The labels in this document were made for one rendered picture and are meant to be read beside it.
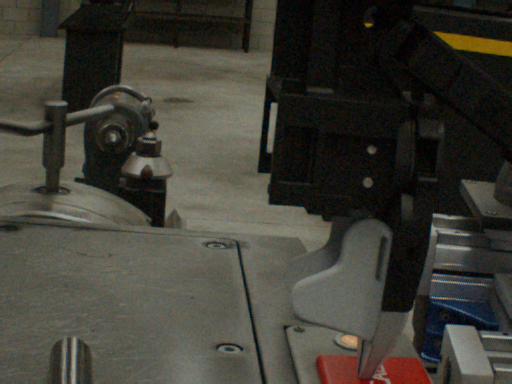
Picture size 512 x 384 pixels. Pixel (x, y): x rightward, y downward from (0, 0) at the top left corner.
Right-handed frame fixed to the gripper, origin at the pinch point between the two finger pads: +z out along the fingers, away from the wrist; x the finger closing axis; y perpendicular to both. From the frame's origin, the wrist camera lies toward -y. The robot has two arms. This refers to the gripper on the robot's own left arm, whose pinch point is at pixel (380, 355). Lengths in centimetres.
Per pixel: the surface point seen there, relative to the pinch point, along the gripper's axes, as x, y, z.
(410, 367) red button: -1.3, -2.2, 1.2
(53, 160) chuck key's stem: -44.4, 22.4, 0.6
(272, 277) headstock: -18.5, 4.0, 1.9
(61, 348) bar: 2.1, 16.6, 0.0
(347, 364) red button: -1.5, 1.4, 1.2
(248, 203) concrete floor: -540, -40, 126
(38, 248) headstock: -21.1, 20.7, 2.0
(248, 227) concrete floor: -488, -37, 126
